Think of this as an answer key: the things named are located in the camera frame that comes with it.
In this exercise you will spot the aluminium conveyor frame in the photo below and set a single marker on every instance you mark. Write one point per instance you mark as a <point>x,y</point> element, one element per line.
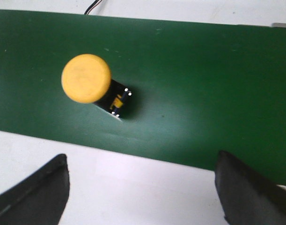
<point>278,25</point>

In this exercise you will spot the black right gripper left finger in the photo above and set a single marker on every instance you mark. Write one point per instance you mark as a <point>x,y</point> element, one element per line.
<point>39,199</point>

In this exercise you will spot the yellow mushroom push button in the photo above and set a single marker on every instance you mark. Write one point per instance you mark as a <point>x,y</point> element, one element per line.
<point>87,79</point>

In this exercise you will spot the green conveyor belt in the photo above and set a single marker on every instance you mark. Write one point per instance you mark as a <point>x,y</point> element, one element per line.
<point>196,88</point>

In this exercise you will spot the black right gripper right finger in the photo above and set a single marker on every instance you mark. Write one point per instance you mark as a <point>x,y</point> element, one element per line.
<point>247,197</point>

